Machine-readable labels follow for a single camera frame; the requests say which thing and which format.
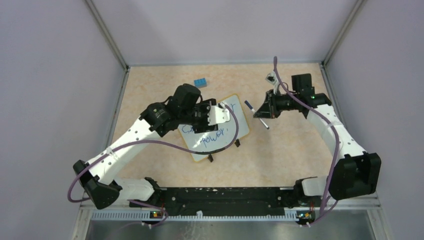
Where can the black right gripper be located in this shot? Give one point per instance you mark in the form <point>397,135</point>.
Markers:
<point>269,109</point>

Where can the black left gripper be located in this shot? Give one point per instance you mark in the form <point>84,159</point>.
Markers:
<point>205,127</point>

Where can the yellow-framed whiteboard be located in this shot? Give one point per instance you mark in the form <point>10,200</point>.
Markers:
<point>214,140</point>

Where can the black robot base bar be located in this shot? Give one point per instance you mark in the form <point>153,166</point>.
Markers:
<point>230,201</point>

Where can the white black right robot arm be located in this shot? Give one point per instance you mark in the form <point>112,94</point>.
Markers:
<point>354,172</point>

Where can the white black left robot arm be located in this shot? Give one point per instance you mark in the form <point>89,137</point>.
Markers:
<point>185,107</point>

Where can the black right board foot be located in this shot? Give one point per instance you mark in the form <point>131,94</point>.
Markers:
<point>237,143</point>

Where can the blue lego brick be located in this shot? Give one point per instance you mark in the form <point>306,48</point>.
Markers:
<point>200,83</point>

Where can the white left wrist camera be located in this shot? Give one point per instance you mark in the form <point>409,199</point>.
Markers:
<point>218,114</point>

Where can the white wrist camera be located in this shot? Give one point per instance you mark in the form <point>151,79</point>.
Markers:
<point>218,114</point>
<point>272,79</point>

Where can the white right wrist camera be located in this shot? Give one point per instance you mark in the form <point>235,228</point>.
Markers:
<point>272,79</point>

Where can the white cable duct strip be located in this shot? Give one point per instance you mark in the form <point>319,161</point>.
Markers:
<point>147,215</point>

